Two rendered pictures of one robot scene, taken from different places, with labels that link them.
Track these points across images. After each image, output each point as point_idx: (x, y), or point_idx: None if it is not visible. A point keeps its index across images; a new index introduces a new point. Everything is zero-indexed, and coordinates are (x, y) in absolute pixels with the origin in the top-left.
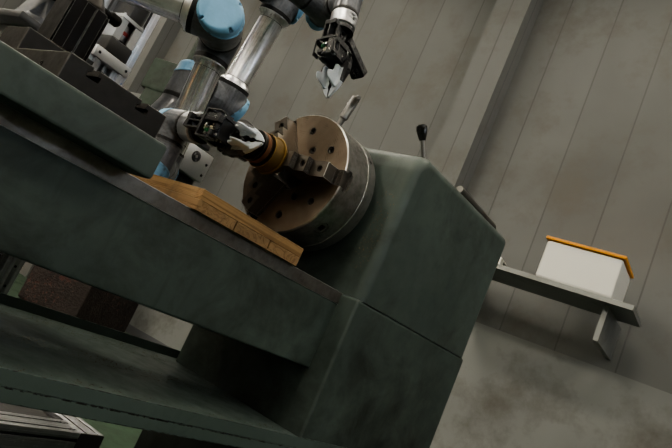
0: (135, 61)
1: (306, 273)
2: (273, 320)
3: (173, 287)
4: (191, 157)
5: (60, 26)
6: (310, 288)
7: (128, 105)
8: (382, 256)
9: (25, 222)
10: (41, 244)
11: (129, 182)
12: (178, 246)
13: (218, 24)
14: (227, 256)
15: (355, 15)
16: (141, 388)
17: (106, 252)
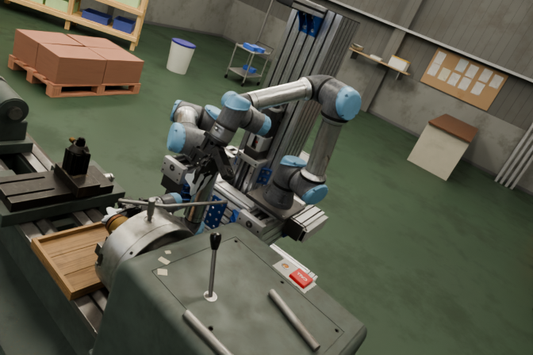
0: (281, 156)
1: (80, 311)
2: (70, 328)
3: (34, 280)
4: (245, 224)
5: (63, 161)
6: (84, 322)
7: (3, 197)
8: (99, 328)
9: (3, 234)
10: (6, 243)
11: (18, 227)
12: (33, 261)
13: (167, 145)
14: (47, 276)
15: (218, 126)
16: (44, 322)
17: (17, 253)
